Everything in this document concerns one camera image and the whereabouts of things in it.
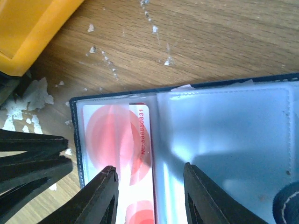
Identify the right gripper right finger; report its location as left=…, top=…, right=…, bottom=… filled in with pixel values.
left=183, top=162, right=266, bottom=224

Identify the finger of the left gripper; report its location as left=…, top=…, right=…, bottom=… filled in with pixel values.
left=0, top=156, right=73, bottom=222
left=0, top=129, right=68, bottom=166

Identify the navy blue card holder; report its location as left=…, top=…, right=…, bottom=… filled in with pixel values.
left=70, top=73, right=299, bottom=224

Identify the orange bin with cards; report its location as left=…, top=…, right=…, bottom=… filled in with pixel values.
left=0, top=0, right=83, bottom=77

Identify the red circle white card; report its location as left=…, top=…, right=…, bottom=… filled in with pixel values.
left=81, top=103, right=155, bottom=224

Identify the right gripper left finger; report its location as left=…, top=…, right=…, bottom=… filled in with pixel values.
left=39, top=166, right=119, bottom=224

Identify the black bin with red cards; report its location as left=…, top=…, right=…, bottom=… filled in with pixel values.
left=0, top=70, right=33, bottom=106

